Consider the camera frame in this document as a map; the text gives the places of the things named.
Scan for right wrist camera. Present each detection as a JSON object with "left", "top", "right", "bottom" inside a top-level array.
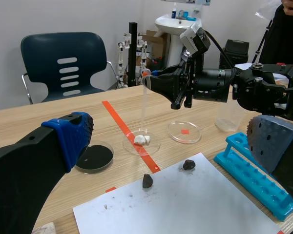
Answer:
[{"left": 179, "top": 22, "right": 211, "bottom": 58}]

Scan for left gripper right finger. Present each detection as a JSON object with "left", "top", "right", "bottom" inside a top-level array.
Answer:
[{"left": 247, "top": 115, "right": 293, "bottom": 205}]

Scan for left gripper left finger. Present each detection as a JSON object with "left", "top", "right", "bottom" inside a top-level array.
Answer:
[{"left": 0, "top": 112, "right": 95, "bottom": 234}]

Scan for white sheet of paper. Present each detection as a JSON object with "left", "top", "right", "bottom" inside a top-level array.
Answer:
[{"left": 72, "top": 152, "right": 283, "bottom": 234}]

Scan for person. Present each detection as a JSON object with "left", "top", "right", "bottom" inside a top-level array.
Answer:
[{"left": 258, "top": 0, "right": 293, "bottom": 67}]

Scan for small dark stone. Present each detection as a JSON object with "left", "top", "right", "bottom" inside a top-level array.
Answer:
[
  {"left": 182, "top": 159, "right": 196, "bottom": 172},
  {"left": 142, "top": 174, "right": 154, "bottom": 189}
]

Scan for glass dish with black powder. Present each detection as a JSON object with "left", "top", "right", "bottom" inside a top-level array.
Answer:
[{"left": 75, "top": 140, "right": 115, "bottom": 175}]

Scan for black bag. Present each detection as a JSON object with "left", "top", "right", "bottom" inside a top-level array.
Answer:
[{"left": 219, "top": 39, "right": 250, "bottom": 69}]

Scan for white wash basin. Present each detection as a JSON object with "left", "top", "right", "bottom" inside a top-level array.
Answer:
[{"left": 154, "top": 13, "right": 202, "bottom": 69}]

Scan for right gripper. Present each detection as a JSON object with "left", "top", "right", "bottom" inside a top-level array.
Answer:
[{"left": 143, "top": 54, "right": 232, "bottom": 110}]

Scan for turquoise rack with round holes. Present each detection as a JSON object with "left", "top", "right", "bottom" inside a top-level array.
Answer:
[{"left": 213, "top": 132, "right": 293, "bottom": 222}]

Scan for clear glass dish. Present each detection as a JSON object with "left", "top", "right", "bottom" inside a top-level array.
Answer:
[
  {"left": 167, "top": 120, "right": 202, "bottom": 144},
  {"left": 123, "top": 130, "right": 161, "bottom": 157}
]

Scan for dark blue chair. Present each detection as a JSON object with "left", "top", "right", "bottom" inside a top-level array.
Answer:
[{"left": 20, "top": 31, "right": 120, "bottom": 105}]

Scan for brown cardboard box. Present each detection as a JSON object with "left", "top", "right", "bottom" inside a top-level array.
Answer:
[{"left": 141, "top": 30, "right": 168, "bottom": 67}]

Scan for black camera cable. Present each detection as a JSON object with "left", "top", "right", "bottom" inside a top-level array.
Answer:
[{"left": 203, "top": 29, "right": 237, "bottom": 74}]

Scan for black upright post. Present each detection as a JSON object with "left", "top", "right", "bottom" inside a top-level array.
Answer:
[{"left": 128, "top": 22, "right": 139, "bottom": 87}]

